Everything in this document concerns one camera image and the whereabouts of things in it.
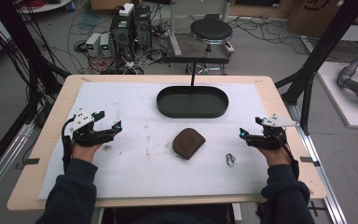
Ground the white box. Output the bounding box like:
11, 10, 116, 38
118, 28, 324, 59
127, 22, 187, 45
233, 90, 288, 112
118, 2, 135, 18

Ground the black round stool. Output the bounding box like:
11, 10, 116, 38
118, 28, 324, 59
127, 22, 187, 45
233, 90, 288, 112
185, 18, 236, 76

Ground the person's left hand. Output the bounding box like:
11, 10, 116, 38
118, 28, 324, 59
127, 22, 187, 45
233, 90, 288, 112
71, 141, 104, 164

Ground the white table mat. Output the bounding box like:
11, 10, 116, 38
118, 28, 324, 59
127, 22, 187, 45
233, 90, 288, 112
36, 81, 273, 201

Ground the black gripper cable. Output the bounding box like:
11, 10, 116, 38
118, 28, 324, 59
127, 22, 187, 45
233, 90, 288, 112
61, 114, 76, 173
278, 134, 300, 181

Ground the tangle of floor cables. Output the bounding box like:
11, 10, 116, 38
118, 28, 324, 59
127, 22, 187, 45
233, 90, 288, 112
68, 12, 181, 76

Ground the aluminium rail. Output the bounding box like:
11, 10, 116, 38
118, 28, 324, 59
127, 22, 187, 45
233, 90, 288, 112
0, 121, 35, 208
285, 101, 349, 224

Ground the black oval tray with T-stand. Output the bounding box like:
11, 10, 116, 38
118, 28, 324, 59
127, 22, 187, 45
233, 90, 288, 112
156, 56, 230, 119

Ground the black tape strip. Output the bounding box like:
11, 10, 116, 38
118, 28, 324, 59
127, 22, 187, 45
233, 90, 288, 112
23, 157, 41, 166
299, 156, 322, 168

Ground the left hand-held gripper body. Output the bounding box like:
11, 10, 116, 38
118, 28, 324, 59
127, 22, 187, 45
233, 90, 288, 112
72, 108, 116, 148

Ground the black metal frame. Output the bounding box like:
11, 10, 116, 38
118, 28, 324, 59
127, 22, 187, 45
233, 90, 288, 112
0, 0, 73, 185
274, 0, 358, 136

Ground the black computer tower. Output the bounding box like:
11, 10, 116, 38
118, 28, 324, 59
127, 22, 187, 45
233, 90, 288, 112
109, 12, 135, 61
132, 5, 153, 49

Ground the white platform board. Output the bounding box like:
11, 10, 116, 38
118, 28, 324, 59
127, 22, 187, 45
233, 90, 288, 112
316, 61, 358, 130

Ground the person's lap dark clothing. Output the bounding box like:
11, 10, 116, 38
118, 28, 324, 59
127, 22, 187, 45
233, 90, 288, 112
102, 203, 235, 224

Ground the grey bench power supply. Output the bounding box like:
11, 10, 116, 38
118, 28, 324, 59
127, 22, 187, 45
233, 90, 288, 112
85, 32, 103, 58
99, 32, 113, 58

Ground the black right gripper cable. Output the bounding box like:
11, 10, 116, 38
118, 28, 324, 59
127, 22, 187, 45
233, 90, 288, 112
278, 134, 300, 181

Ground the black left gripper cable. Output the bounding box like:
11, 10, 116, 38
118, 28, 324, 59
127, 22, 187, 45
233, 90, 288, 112
61, 114, 76, 173

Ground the brown pouch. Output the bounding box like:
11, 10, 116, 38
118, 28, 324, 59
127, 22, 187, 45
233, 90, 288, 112
172, 127, 207, 161

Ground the cardboard box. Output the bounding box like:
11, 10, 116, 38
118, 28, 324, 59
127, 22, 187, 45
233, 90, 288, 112
286, 0, 357, 31

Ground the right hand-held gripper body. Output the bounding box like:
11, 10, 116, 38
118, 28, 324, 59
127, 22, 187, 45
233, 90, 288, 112
246, 114, 300, 151

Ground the white table leg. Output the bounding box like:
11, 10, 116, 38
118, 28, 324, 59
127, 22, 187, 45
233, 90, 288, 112
167, 0, 184, 58

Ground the silver metal carabiner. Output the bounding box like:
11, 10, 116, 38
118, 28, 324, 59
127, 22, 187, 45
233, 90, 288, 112
225, 151, 237, 167

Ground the person's right hand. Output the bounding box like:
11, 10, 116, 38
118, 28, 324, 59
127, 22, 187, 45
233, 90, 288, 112
256, 145, 292, 168

